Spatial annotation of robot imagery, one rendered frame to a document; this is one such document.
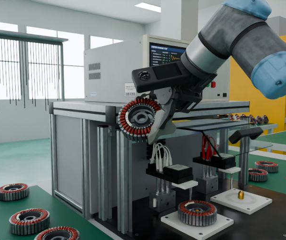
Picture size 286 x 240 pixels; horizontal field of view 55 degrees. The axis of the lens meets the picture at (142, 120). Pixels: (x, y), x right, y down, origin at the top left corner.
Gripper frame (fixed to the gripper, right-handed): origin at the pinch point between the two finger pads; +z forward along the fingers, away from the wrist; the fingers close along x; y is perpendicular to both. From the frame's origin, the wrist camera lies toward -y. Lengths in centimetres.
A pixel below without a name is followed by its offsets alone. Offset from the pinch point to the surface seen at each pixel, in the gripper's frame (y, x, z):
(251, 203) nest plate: 48, -18, 13
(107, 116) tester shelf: -2.8, 7.4, 8.7
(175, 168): 20.3, -5.0, 13.5
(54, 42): 78, 318, 207
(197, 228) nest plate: 21.4, -22.6, 14.8
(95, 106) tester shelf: -3.9, 13.1, 11.7
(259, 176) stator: 79, -2, 22
